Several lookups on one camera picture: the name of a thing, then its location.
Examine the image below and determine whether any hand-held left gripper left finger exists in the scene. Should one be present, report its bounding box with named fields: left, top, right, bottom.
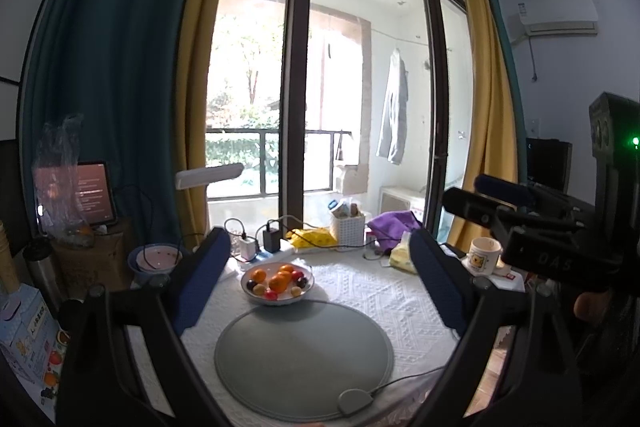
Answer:
left=55, top=227, right=232, bottom=427

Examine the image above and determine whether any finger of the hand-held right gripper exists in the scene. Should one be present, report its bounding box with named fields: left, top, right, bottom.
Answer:
left=474, top=174, right=538, bottom=208
left=442, top=187, right=518, bottom=230

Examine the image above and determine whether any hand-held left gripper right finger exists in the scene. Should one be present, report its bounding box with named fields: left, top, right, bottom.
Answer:
left=409, top=227, right=583, bottom=427

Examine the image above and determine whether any white plate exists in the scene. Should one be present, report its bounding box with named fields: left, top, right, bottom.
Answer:
left=240, top=259, right=316, bottom=306

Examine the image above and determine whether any person's right hand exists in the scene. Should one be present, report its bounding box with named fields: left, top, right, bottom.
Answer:
left=573, top=291, right=613, bottom=320

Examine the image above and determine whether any yellow tissue pack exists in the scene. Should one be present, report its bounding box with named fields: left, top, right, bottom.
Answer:
left=389, top=232, right=418, bottom=275

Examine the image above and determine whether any white printed mug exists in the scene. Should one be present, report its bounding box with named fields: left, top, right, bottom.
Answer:
left=467, top=237, right=502, bottom=272

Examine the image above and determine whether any pale pink bowl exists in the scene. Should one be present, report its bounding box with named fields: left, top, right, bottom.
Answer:
left=136, top=245, right=182, bottom=272

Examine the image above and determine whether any black monitor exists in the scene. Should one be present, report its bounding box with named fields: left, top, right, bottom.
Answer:
left=525, top=138, right=573, bottom=194

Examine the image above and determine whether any blue basin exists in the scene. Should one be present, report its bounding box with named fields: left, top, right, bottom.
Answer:
left=127, top=243, right=186, bottom=288

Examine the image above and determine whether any purple cloth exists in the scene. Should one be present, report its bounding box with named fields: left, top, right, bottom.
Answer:
left=366, top=211, right=426, bottom=253

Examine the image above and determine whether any white power strip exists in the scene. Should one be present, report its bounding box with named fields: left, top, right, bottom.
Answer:
left=235, top=239, right=296, bottom=265

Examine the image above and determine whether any white textured tablecloth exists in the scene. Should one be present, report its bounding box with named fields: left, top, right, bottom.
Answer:
left=120, top=252, right=521, bottom=427

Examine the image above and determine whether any cardboard box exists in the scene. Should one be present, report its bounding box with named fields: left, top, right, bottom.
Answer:
left=50, top=219, right=133, bottom=303

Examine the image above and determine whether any white desk lamp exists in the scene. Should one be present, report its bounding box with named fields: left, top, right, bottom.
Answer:
left=175, top=163, right=246, bottom=283

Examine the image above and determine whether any white perforated basket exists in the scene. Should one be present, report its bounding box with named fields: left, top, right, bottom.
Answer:
left=330, top=213, right=367, bottom=244

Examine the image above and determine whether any yellow curtain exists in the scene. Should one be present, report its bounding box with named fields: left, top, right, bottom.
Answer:
left=446, top=0, right=526, bottom=248
left=172, top=0, right=246, bottom=248

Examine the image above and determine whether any teal curtain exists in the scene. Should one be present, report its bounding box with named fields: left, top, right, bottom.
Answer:
left=477, top=0, right=531, bottom=142
left=17, top=0, right=221, bottom=248

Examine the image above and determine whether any hanging pale garment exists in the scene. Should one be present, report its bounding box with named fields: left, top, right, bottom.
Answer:
left=376, top=48, right=410, bottom=165

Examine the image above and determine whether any yellow plastic bag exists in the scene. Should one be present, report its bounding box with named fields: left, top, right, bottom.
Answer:
left=286, top=227, right=338, bottom=250

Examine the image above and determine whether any grey round mat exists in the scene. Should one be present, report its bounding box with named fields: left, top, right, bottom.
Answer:
left=214, top=299, right=396, bottom=422

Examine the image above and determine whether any tablet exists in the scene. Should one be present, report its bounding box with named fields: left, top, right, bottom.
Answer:
left=37, top=162, right=119, bottom=228

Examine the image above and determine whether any balcony railing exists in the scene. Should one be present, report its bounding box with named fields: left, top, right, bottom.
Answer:
left=205, top=129, right=361, bottom=200

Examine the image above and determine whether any steel thermos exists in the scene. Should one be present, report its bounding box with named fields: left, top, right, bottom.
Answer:
left=22, top=237, right=63, bottom=308

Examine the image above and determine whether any white air conditioner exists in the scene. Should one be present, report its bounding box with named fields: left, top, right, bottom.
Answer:
left=507, top=0, right=599, bottom=42

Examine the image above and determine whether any clear plastic bag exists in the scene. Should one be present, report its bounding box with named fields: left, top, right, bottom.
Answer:
left=32, top=114, right=96, bottom=248

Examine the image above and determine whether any blue printed carton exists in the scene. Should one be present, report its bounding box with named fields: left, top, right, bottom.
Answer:
left=0, top=284, right=68, bottom=423

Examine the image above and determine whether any mat controller with cable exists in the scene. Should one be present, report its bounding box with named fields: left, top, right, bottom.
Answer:
left=336, top=364, right=451, bottom=415

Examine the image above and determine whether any dark door frame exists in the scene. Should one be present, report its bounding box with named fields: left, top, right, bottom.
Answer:
left=277, top=0, right=316, bottom=228

